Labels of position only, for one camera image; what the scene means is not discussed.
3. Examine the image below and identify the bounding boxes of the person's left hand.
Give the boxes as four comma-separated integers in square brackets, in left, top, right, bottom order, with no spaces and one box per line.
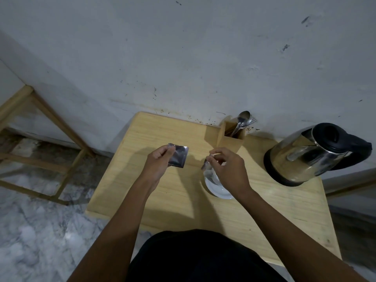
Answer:
[140,145,177,189]

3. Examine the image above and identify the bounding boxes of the person's right hand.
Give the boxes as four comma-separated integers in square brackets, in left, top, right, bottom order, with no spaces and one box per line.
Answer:
[205,147,251,198]

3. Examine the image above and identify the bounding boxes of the silver foil sachet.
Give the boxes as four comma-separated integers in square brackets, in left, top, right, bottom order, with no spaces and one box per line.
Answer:
[167,143,189,169]

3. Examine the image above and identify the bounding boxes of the person's right forearm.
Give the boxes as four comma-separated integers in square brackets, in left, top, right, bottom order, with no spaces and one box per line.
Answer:
[234,187,369,282]

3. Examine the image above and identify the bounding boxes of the person's left forearm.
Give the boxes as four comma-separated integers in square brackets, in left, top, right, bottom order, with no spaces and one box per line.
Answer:
[67,177,160,282]

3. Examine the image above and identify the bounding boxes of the clear drinking glass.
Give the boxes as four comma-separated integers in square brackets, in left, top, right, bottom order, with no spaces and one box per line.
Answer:
[203,168,221,186]

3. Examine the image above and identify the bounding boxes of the wooden cutlery holder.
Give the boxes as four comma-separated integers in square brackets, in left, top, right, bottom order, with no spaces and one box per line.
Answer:
[215,120,247,155]

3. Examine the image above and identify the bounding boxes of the white saucer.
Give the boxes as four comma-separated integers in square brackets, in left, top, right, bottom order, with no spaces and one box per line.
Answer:
[204,170,236,200]

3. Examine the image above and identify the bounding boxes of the wooden table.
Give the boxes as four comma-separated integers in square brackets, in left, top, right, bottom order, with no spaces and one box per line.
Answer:
[85,111,343,268]

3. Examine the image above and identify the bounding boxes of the large steel spoon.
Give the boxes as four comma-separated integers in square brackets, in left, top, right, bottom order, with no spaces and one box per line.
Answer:
[230,111,251,138]

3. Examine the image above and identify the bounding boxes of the small steel spoon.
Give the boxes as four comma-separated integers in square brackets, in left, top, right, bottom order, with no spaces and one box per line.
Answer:
[239,115,255,129]

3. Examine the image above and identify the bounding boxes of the black kettle base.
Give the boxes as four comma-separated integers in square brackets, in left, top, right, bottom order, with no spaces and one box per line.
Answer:
[263,150,312,188]

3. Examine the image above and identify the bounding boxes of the steel electric kettle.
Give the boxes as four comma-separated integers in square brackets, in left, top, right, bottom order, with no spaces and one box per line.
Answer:
[263,123,373,187]

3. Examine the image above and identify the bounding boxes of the person's black clothing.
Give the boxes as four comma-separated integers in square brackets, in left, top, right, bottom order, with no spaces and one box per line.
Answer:
[126,229,288,282]

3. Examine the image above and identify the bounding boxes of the wooden frame stand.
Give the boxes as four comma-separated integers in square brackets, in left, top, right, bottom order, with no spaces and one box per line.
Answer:
[0,85,96,206]

